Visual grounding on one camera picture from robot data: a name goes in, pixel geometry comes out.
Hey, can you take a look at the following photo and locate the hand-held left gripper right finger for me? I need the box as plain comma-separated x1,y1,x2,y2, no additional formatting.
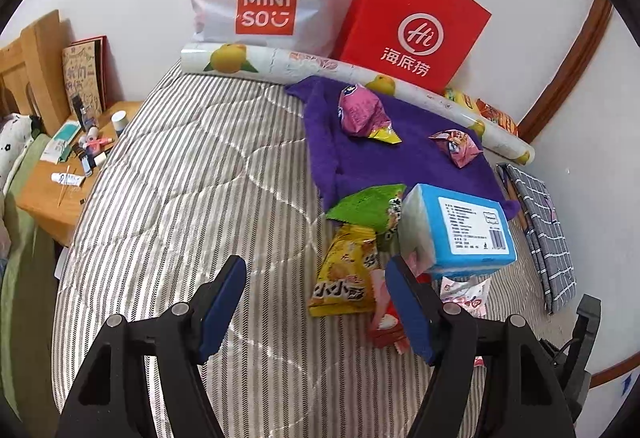
384,255,576,438

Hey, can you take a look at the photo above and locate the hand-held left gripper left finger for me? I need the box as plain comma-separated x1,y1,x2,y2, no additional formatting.
55,255,248,438

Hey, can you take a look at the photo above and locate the red snack packet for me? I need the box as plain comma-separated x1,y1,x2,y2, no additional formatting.
369,271,413,351

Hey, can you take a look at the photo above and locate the white pink snack packet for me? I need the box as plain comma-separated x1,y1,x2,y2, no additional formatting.
437,275,493,319

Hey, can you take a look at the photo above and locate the yellow snack packet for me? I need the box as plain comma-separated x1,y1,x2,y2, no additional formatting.
307,223,378,318

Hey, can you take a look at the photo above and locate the wooden baseboard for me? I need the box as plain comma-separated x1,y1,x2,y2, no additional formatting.
590,352,637,389

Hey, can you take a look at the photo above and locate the blue tissue pack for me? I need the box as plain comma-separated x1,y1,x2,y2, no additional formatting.
397,183,518,281

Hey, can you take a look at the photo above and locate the grey plaid cloth pouch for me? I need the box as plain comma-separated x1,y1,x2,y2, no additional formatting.
497,162,578,316

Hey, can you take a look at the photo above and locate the green snack packet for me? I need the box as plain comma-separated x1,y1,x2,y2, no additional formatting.
326,183,408,249

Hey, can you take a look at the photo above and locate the purple towel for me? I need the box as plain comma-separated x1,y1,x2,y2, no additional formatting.
285,76,521,221

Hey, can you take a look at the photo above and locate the wooden pencil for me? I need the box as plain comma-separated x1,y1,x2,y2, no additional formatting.
502,168,528,231

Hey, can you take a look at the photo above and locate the striped quilt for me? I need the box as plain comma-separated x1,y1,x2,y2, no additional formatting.
52,61,576,438

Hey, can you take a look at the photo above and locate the crumpled pink orange snack packet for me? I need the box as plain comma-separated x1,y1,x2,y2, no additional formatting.
429,129,483,168

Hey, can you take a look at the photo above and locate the green blanket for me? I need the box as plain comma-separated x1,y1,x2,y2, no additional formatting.
0,133,63,414

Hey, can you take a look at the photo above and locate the thin wooden stick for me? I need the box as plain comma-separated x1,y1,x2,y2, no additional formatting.
57,165,73,208

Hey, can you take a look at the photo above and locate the white tube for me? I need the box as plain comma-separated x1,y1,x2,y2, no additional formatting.
51,171,83,189

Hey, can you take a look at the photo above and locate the large pink snack packet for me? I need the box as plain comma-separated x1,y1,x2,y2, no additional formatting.
337,83,403,145

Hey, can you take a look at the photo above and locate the wooden nightstand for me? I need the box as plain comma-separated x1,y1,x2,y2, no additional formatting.
15,101,146,246

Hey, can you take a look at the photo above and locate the orange chip packet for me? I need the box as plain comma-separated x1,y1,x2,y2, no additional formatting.
475,98,521,136

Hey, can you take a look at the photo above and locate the yellow chip packet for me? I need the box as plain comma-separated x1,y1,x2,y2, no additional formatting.
444,87,481,111

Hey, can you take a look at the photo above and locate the teal packet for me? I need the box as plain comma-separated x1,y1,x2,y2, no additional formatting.
40,121,83,164

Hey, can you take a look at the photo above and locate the dark small bottle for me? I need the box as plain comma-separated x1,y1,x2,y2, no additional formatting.
72,96,93,129

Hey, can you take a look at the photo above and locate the fruit-print paper roll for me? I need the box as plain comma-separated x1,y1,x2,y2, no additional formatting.
181,42,535,165

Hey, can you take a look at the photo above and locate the white spotted pillow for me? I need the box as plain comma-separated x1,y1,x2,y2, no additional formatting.
0,113,43,191

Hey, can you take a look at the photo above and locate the red book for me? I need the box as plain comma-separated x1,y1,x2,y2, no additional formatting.
70,35,111,104

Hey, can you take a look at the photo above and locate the illustrated brown notebook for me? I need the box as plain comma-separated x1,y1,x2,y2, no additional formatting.
61,41,103,116

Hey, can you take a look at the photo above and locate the wooden headboard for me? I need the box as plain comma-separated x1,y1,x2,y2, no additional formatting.
0,9,71,124

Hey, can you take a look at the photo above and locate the wooden door frame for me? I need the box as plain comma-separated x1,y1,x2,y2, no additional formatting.
517,0,615,144

